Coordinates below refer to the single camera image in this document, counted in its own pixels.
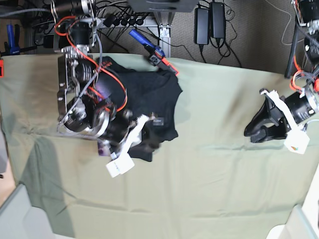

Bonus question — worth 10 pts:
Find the light green table cloth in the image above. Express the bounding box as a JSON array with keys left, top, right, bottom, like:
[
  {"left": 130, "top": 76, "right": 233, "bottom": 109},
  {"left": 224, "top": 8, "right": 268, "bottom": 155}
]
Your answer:
[{"left": 0, "top": 54, "right": 319, "bottom": 239}]

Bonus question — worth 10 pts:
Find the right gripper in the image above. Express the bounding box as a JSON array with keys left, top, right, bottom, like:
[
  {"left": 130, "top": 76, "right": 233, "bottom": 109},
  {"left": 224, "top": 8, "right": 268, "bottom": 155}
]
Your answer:
[{"left": 82, "top": 109, "right": 160, "bottom": 159}]

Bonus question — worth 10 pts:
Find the white bin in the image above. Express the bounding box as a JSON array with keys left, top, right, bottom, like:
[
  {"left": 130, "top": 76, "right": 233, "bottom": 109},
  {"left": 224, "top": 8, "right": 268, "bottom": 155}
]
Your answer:
[
  {"left": 266, "top": 205, "right": 319, "bottom": 239},
  {"left": 0, "top": 184, "right": 56, "bottom": 239}
]

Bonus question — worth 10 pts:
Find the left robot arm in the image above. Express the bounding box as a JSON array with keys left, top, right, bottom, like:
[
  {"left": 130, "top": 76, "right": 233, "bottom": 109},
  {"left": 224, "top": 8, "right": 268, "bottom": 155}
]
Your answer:
[{"left": 244, "top": 0, "right": 319, "bottom": 143}]

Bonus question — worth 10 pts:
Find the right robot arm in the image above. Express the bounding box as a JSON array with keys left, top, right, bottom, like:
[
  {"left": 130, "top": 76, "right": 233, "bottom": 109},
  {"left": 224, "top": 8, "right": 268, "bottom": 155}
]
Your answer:
[{"left": 50, "top": 0, "right": 160, "bottom": 162}]

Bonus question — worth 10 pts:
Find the blue orange bar clamp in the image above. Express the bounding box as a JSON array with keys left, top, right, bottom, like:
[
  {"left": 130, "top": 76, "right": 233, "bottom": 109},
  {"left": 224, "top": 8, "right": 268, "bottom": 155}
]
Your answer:
[{"left": 129, "top": 29, "right": 179, "bottom": 76}]

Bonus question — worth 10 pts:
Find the aluminium frame post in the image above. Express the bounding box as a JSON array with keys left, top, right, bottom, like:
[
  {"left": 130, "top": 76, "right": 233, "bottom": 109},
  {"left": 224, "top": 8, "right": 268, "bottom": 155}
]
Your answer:
[{"left": 153, "top": 11, "right": 175, "bottom": 58}]

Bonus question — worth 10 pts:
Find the blue clamp at left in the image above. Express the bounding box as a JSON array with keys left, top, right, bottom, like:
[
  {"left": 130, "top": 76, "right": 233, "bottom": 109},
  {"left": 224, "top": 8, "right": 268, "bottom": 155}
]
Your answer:
[{"left": 0, "top": 24, "right": 37, "bottom": 56}]

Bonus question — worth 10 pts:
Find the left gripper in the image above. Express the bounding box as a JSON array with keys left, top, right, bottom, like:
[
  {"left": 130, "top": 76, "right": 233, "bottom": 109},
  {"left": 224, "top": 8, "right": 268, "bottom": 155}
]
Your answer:
[{"left": 244, "top": 88, "right": 319, "bottom": 143}]

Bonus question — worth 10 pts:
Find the white bin lower left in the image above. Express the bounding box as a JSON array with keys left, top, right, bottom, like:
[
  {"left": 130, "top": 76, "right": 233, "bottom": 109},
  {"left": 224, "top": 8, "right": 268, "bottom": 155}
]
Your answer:
[{"left": 0, "top": 184, "right": 56, "bottom": 239}]

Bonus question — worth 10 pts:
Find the black power adapter one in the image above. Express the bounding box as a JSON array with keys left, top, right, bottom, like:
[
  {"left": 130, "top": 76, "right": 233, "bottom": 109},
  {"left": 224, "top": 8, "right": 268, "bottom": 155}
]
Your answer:
[{"left": 194, "top": 8, "right": 209, "bottom": 45}]

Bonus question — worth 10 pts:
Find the white power strip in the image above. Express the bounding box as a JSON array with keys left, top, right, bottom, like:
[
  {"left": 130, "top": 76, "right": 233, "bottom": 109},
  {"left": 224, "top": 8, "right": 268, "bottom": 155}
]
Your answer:
[{"left": 101, "top": 14, "right": 149, "bottom": 28}]

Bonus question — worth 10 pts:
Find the white grey cable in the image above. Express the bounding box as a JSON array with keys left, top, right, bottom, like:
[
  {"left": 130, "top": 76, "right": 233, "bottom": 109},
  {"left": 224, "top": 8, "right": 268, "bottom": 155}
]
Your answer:
[{"left": 264, "top": 0, "right": 297, "bottom": 46}]

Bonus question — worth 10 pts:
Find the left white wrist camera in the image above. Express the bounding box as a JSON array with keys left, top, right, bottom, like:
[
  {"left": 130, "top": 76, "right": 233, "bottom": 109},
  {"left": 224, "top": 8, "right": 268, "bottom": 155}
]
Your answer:
[{"left": 284, "top": 129, "right": 310, "bottom": 155}]

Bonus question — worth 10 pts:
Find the black power adapter two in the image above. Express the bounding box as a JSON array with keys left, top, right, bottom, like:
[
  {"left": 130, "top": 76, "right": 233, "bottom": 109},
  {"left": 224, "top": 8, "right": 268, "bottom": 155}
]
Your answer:
[{"left": 210, "top": 2, "right": 226, "bottom": 39}]

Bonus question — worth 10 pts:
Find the dark navy T-shirt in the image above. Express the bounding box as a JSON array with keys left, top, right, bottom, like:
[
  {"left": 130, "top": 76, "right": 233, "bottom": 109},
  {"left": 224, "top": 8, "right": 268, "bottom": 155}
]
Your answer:
[{"left": 96, "top": 56, "right": 184, "bottom": 163}]

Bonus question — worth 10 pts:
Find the white bin lower right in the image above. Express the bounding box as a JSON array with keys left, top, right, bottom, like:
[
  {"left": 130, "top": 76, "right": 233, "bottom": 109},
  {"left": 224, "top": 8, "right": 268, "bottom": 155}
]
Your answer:
[{"left": 266, "top": 205, "right": 319, "bottom": 239}]

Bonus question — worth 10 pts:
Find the black camera mount top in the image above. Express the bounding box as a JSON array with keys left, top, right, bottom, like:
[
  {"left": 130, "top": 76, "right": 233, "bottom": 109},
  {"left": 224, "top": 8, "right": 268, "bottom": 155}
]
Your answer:
[{"left": 128, "top": 0, "right": 199, "bottom": 12}]

